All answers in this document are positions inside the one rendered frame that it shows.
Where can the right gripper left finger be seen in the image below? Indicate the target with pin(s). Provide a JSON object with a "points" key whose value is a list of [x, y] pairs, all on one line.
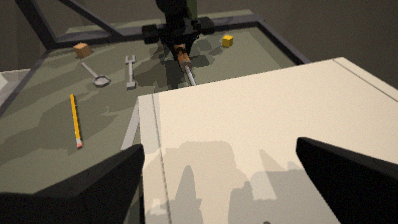
{"points": [[101, 194]]}

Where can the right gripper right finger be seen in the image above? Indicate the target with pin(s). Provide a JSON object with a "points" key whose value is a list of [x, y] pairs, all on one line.
{"points": [[359, 189]]}

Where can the small orange cube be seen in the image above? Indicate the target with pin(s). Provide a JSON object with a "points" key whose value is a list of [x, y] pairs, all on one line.
{"points": [[82, 50]]}

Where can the silver spoon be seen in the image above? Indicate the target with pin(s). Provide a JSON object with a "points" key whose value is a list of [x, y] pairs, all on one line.
{"points": [[99, 81]]}

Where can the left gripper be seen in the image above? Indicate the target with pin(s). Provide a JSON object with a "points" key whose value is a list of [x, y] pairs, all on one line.
{"points": [[151, 36]]}

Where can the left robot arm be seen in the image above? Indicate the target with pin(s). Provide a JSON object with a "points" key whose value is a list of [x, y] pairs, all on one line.
{"points": [[182, 28]]}

